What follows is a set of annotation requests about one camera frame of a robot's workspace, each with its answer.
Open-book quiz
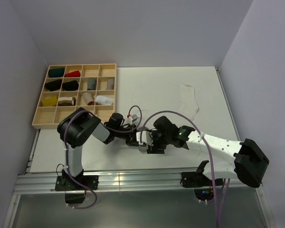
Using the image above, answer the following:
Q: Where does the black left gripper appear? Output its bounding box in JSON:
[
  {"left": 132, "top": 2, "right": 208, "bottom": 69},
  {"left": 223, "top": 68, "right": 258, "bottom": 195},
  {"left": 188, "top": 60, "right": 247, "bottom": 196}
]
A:
[{"left": 114, "top": 124, "right": 141, "bottom": 147}]

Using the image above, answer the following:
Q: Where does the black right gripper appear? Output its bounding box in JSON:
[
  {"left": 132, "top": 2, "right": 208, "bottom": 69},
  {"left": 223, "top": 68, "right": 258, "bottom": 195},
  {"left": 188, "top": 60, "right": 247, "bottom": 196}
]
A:
[{"left": 147, "top": 129, "right": 171, "bottom": 154}]

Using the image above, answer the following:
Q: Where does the grey sock with black stripes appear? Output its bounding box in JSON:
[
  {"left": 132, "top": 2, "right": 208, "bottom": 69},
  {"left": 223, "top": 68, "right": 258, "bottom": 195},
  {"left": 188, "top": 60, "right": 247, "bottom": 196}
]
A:
[{"left": 137, "top": 127, "right": 150, "bottom": 153}]

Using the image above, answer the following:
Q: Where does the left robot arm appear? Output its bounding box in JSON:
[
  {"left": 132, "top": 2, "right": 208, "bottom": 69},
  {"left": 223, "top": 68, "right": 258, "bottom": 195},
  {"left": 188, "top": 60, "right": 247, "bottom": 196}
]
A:
[{"left": 57, "top": 108, "right": 139, "bottom": 190}]

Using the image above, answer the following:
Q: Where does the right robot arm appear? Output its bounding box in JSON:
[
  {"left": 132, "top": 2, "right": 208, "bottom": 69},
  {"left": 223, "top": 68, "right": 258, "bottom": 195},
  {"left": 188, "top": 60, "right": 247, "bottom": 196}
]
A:
[{"left": 136, "top": 116, "right": 269, "bottom": 188}]

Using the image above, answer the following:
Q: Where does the white flat sock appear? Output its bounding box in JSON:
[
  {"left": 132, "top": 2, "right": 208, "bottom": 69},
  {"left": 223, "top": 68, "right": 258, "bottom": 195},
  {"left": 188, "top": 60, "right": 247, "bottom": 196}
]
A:
[{"left": 179, "top": 83, "right": 199, "bottom": 121}]

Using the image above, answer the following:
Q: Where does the beige rolled sock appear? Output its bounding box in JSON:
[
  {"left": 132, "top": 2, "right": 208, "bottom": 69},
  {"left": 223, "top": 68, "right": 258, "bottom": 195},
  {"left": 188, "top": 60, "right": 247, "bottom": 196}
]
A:
[{"left": 82, "top": 92, "right": 94, "bottom": 105}]

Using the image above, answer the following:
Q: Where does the light grey rolled sock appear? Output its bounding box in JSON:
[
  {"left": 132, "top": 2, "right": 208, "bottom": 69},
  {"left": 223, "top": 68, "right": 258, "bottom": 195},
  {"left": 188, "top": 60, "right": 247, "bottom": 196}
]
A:
[{"left": 106, "top": 78, "right": 114, "bottom": 90}]

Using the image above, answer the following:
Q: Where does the white brown rolled sock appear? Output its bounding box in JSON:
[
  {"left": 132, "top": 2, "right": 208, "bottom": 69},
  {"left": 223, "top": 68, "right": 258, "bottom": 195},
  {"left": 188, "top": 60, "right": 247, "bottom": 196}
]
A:
[{"left": 57, "top": 96, "right": 76, "bottom": 106}]

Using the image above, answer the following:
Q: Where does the black rolled sock right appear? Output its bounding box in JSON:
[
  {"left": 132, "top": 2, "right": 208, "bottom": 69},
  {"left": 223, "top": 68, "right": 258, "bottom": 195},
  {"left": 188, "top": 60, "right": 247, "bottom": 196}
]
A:
[{"left": 62, "top": 80, "right": 79, "bottom": 91}]

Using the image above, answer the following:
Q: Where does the black rolled sock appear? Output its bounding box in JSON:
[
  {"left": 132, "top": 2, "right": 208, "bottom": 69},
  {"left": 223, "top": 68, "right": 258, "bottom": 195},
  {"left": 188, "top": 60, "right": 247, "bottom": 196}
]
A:
[
  {"left": 62, "top": 80, "right": 79, "bottom": 91},
  {"left": 44, "top": 79, "right": 62, "bottom": 92}
]

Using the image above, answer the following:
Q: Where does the wooden compartment tray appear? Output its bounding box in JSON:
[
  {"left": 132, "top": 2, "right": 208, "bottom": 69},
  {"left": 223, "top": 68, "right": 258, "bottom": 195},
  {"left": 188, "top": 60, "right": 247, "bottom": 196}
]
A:
[{"left": 32, "top": 64, "right": 117, "bottom": 129}]

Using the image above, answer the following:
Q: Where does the red rolled sock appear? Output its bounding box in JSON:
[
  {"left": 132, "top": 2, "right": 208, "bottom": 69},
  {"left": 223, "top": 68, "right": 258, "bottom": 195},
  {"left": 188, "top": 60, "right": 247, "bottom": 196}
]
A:
[{"left": 64, "top": 70, "right": 81, "bottom": 77}]

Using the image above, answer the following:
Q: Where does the yellow rolled sock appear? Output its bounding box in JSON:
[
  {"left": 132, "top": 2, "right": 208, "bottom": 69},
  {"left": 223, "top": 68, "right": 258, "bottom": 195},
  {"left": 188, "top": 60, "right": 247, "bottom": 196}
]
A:
[{"left": 42, "top": 96, "right": 58, "bottom": 107}]

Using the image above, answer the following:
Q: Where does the black rolled sock left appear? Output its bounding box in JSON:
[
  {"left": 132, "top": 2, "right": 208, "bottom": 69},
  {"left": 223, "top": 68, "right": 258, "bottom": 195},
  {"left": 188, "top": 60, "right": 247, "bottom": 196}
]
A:
[{"left": 44, "top": 79, "right": 62, "bottom": 92}]

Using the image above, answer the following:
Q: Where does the dark green rolled sock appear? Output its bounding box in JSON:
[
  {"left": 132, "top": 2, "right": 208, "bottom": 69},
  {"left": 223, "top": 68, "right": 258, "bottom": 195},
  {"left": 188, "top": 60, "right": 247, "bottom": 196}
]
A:
[{"left": 48, "top": 67, "right": 65, "bottom": 78}]

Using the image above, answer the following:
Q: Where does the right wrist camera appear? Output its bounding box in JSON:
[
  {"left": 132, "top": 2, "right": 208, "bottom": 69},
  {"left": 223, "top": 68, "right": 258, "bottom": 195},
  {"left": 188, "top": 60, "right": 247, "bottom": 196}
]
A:
[{"left": 136, "top": 131, "right": 153, "bottom": 146}]

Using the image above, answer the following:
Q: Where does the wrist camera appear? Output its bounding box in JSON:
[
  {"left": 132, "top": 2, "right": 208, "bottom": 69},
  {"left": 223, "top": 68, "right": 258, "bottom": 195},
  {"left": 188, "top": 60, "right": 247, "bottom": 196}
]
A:
[
  {"left": 126, "top": 114, "right": 138, "bottom": 125},
  {"left": 136, "top": 131, "right": 153, "bottom": 146}
]

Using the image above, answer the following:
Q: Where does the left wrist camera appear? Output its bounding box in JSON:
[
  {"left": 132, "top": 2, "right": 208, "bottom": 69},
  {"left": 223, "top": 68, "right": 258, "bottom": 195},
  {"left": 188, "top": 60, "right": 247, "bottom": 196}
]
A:
[{"left": 126, "top": 114, "right": 138, "bottom": 125}]

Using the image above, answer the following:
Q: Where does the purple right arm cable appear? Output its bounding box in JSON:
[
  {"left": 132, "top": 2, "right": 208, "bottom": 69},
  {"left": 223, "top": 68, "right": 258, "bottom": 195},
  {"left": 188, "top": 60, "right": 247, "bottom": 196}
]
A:
[{"left": 142, "top": 110, "right": 231, "bottom": 228}]

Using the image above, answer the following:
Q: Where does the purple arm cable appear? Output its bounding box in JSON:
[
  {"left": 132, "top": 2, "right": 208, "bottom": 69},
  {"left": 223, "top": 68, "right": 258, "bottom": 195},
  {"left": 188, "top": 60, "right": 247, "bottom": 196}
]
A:
[
  {"left": 142, "top": 110, "right": 231, "bottom": 228},
  {"left": 61, "top": 105, "right": 143, "bottom": 210}
]

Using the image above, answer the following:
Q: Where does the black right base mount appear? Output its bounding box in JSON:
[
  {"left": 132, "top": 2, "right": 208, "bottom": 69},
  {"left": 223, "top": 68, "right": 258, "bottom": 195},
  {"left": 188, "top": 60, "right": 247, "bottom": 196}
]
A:
[{"left": 180, "top": 171, "right": 212, "bottom": 188}]

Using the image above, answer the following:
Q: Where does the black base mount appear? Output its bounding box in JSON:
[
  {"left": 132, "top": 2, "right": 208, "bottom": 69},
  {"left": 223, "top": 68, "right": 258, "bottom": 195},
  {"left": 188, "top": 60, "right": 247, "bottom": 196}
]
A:
[
  {"left": 180, "top": 171, "right": 212, "bottom": 188},
  {"left": 55, "top": 174, "right": 99, "bottom": 205}
]

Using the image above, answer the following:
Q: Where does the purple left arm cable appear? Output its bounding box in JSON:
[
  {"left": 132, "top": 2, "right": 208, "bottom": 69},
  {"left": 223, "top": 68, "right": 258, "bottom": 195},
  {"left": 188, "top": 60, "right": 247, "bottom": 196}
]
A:
[{"left": 61, "top": 105, "right": 143, "bottom": 210}]

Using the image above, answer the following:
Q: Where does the aluminium frame rail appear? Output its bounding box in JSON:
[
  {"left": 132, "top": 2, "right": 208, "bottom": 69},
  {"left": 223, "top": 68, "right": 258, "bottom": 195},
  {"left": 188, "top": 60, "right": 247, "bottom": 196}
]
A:
[{"left": 13, "top": 166, "right": 263, "bottom": 194}]

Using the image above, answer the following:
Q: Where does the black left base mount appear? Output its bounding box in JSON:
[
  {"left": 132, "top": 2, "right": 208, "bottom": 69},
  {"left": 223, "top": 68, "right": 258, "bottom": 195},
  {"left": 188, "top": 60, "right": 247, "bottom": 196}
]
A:
[{"left": 55, "top": 174, "right": 99, "bottom": 205}]

